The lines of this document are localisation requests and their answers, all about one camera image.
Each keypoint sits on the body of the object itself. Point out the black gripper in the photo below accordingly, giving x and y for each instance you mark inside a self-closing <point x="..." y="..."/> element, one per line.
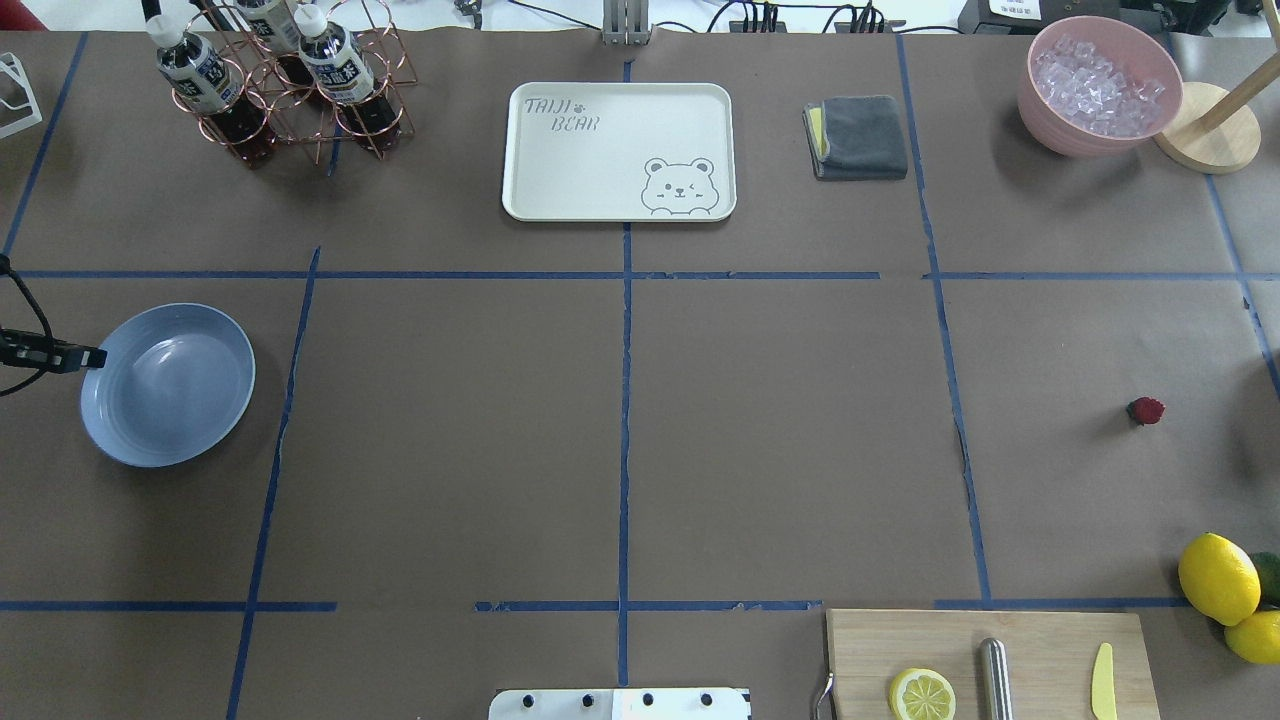
<point x="69" y="357"/>

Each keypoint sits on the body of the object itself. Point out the blue plastic plate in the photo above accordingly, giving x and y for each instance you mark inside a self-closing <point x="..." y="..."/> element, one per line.
<point x="176" y="381"/>

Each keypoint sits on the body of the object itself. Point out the red strawberry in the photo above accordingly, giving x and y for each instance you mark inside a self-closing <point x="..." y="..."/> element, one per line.
<point x="1145" y="411"/>

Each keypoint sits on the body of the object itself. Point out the tea bottle white cap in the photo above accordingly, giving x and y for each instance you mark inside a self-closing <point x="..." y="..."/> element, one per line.
<point x="211" y="88"/>

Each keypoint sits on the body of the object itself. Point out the cream bear tray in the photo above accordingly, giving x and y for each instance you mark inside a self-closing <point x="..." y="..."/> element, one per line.
<point x="619" y="152"/>

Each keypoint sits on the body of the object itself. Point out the grey folded cloth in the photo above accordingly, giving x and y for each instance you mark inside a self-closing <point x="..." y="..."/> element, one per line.
<point x="856" y="138"/>

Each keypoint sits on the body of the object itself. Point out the lemon half slice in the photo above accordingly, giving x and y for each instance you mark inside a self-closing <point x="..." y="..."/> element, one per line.
<point x="921" y="693"/>

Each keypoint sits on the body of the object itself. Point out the steel cylinder black cap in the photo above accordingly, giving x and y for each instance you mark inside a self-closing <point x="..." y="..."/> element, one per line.
<point x="994" y="660"/>

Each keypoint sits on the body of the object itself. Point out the wooden cutting board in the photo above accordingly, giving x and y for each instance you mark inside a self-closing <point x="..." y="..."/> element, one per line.
<point x="1050" y="657"/>

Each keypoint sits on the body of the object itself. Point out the pink bowl of ice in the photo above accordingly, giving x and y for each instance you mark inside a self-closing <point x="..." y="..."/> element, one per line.
<point x="1095" y="86"/>

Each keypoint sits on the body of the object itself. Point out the yellow plastic knife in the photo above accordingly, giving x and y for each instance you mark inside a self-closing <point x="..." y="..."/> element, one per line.
<point x="1103" y="690"/>

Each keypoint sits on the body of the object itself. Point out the wooden cup stand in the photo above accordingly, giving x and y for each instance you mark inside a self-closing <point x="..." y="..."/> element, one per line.
<point x="1214" y="131"/>

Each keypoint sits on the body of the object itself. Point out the whole yellow lemon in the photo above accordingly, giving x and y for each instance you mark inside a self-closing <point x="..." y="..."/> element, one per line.
<point x="1219" y="579"/>

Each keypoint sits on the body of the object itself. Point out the green lime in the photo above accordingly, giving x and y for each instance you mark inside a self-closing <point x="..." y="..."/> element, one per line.
<point x="1267" y="566"/>

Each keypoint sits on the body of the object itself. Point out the copper wire bottle rack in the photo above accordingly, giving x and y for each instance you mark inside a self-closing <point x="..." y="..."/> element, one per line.
<point x="297" y="109"/>

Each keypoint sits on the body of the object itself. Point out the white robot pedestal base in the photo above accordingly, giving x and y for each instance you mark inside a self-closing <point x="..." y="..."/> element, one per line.
<point x="623" y="703"/>

